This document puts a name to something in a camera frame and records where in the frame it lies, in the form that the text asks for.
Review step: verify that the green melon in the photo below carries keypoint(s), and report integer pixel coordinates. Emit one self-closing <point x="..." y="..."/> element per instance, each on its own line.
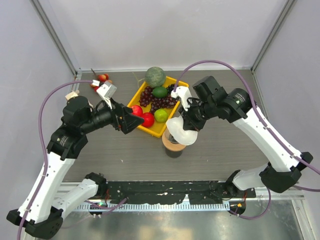
<point x="155" y="77"/>

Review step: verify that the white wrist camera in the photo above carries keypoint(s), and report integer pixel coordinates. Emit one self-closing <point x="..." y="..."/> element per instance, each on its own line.
<point x="105" y="91"/>
<point x="183" y="93"/>

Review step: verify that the light green apple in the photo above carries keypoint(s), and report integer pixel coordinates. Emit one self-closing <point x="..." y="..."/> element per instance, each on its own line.
<point x="161" y="116"/>

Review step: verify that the clear glass ribbed dripper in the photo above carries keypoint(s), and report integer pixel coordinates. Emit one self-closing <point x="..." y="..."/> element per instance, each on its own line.
<point x="169" y="137"/>

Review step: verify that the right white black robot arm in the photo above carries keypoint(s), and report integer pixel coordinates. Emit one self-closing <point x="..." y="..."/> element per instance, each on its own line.
<point x="282" y="171"/>

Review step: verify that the red apple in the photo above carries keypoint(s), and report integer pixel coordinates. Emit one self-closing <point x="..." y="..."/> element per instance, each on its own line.
<point x="137" y="110"/>

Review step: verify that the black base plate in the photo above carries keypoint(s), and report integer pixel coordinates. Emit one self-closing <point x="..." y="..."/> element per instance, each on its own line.
<point x="172" y="192"/>

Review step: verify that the red yellow cherry bunch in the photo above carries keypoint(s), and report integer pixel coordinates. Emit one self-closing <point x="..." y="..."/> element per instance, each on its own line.
<point x="99" y="80"/>

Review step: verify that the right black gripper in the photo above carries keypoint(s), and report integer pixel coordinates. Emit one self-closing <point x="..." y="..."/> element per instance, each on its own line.
<point x="190" y="123"/>

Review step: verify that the yellow plastic tray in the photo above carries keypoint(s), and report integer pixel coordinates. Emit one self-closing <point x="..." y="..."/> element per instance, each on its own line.
<point x="157" y="129"/>

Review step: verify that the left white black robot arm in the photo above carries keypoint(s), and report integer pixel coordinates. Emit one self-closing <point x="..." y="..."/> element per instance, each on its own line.
<point x="41" y="215"/>

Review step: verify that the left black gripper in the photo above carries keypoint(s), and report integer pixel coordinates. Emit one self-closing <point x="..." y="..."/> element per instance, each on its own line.
<point x="128" y="120"/>

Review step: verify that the white paper coffee filter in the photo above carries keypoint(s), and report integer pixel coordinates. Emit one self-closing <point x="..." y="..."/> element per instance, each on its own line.
<point x="183" y="137"/>

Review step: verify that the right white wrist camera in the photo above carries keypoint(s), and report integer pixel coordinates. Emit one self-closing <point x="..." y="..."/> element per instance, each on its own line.
<point x="183" y="93"/>

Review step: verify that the white slotted cable duct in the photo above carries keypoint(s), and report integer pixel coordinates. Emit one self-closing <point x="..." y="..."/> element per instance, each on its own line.
<point x="182" y="207"/>

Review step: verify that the dark green lime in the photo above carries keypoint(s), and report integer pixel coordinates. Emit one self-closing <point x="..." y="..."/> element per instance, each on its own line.
<point x="160" y="92"/>

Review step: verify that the red grape bunch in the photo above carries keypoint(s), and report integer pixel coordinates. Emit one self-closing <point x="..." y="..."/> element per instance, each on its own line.
<point x="147" y="98"/>

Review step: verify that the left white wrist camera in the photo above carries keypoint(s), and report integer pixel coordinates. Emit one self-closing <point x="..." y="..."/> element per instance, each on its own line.
<point x="105" y="91"/>

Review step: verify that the black grape bunch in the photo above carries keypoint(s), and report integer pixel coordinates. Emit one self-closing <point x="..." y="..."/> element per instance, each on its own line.
<point x="170" y="88"/>

